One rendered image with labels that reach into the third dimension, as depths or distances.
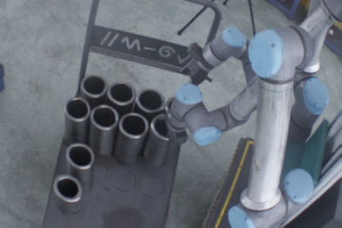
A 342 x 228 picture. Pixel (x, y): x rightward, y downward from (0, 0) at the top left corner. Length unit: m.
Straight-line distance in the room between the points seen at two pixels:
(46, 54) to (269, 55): 1.96
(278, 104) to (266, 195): 0.34
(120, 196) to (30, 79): 1.03
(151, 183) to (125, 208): 0.20
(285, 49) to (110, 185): 1.24
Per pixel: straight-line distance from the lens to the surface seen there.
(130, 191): 2.12
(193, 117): 1.63
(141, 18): 3.15
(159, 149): 1.98
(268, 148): 1.28
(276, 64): 1.13
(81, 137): 2.07
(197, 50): 1.79
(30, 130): 2.55
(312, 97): 1.82
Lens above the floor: 2.17
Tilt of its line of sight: 51 degrees down
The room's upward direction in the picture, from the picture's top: 18 degrees clockwise
